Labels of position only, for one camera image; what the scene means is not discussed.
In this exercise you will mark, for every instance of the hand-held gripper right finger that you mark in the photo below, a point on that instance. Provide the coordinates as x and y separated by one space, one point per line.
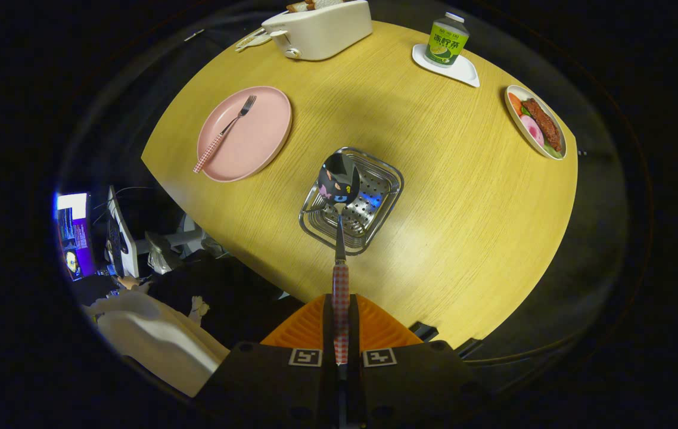
354 325

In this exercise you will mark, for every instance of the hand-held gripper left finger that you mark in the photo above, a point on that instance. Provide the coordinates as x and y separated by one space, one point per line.
327 325

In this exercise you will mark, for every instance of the metal drain basket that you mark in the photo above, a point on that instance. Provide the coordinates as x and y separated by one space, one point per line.
375 202

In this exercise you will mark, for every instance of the pink plate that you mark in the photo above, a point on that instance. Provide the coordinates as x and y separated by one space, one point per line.
255 140

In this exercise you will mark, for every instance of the white monitor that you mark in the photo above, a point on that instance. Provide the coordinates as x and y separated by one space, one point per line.
124 238

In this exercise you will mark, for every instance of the lit computer monitor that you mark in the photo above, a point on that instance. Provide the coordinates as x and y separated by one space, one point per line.
77 238

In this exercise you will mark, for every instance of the plate of toy food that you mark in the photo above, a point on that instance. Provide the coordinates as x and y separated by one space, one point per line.
538 122

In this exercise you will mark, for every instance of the white coaster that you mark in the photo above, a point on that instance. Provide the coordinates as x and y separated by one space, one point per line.
464 71

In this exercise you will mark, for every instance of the white toaster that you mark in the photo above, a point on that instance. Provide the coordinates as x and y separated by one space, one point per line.
327 33

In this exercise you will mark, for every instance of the white divided condiment dish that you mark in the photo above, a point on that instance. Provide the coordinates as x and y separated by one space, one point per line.
252 40

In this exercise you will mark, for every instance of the green label drink bottle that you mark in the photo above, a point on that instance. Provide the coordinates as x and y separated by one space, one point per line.
446 42

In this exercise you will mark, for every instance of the silver clip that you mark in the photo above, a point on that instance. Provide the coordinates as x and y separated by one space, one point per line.
194 34

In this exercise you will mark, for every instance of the toast bread slice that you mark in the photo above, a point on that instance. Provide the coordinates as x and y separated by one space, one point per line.
328 3
299 6

